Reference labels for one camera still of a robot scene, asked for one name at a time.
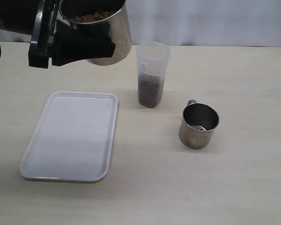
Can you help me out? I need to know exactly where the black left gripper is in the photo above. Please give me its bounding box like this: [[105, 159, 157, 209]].
[[0, 0, 60, 68]]

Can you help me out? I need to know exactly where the steel mug with pellets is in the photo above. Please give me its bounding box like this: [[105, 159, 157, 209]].
[[59, 0, 132, 66]]

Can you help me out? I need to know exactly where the clear plastic tall container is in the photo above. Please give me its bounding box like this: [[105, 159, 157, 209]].
[[136, 41, 171, 108]]

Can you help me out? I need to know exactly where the white plastic tray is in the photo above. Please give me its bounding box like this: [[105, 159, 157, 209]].
[[20, 91, 118, 183]]

